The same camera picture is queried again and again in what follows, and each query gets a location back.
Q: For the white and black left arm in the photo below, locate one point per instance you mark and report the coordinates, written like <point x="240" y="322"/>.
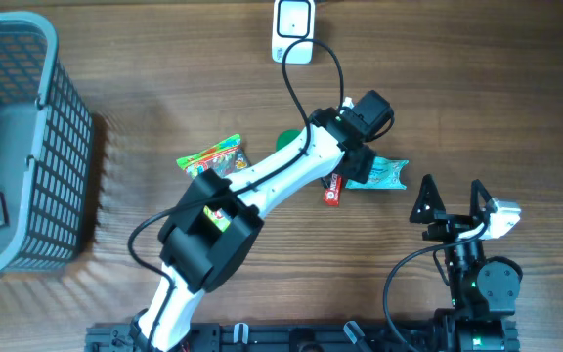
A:
<point x="207" y="235"/>

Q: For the grey mesh shopping basket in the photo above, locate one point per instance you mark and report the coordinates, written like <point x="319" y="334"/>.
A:
<point x="46" y="145"/>

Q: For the green lid plastic jar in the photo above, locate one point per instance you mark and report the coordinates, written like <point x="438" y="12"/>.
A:
<point x="286" y="137"/>

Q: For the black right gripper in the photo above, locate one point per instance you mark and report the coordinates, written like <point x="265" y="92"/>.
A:
<point x="449" y="224"/>

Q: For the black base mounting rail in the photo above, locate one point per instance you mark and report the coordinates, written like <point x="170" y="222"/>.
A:
<point x="241" y="337"/>

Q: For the light blue tissue pack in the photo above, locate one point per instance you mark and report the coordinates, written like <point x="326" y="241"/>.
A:
<point x="385" y="175"/>

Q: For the small red candy bar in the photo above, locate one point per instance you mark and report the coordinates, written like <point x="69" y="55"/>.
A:
<point x="333" y="190"/>

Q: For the white barcode scanner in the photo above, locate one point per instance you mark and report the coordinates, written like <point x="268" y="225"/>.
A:
<point x="292" y="20"/>

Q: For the green Haribo candy bag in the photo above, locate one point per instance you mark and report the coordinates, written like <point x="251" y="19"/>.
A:
<point x="225" y="157"/>

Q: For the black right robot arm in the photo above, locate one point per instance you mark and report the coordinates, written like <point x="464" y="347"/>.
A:
<point x="483" y="289"/>

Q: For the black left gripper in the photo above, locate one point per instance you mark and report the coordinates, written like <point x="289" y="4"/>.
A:
<point x="362" y="171"/>

